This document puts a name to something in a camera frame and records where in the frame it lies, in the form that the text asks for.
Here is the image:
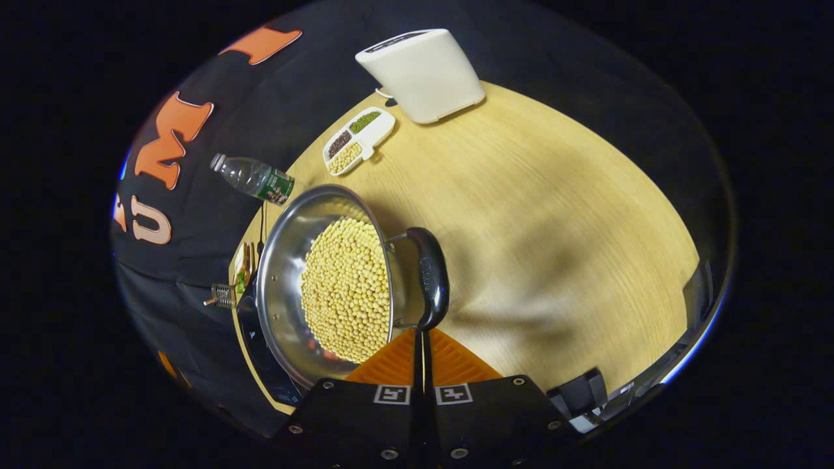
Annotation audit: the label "black induction cooktop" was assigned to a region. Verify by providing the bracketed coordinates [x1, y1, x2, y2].
[235, 287, 308, 408]

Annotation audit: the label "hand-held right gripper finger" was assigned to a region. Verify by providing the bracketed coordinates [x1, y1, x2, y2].
[424, 328, 581, 469]
[274, 328, 425, 469]

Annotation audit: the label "stainless steel pot black handle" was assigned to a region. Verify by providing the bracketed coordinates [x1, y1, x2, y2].
[255, 184, 452, 391]

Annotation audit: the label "pile of yellow soybeans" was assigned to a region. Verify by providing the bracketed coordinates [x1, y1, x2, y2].
[300, 217, 392, 365]

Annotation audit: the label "metal wire holder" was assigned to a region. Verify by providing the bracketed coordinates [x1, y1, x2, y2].
[203, 283, 237, 309]

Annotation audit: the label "clear plastic water bottle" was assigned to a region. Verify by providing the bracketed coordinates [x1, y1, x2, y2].
[209, 152, 296, 206]

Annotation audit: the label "white toaster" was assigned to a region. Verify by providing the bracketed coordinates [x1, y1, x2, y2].
[354, 28, 487, 125]

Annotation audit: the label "white divided dish of beans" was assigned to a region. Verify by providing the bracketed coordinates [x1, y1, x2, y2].
[322, 106, 397, 177]

